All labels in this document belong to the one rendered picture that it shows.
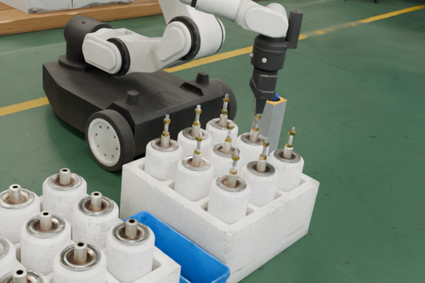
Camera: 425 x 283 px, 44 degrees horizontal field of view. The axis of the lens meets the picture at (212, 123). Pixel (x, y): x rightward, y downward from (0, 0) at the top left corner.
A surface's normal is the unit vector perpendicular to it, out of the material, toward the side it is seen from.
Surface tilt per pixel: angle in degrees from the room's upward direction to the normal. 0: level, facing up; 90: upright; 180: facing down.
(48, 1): 90
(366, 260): 0
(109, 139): 90
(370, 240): 0
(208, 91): 45
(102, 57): 90
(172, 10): 90
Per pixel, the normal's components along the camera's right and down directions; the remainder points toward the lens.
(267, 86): 0.11, 0.44
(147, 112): 0.62, -0.37
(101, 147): -0.64, 0.25
